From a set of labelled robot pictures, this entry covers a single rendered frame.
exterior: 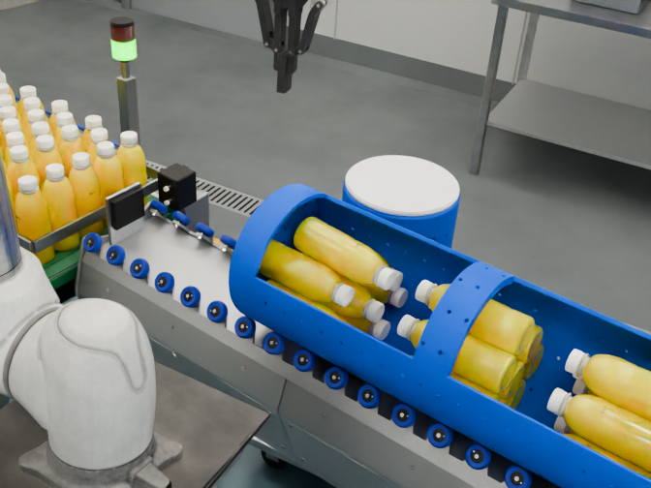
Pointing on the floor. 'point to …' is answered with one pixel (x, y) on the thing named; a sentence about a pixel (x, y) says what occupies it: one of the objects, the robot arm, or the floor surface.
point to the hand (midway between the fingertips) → (285, 71)
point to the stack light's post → (128, 105)
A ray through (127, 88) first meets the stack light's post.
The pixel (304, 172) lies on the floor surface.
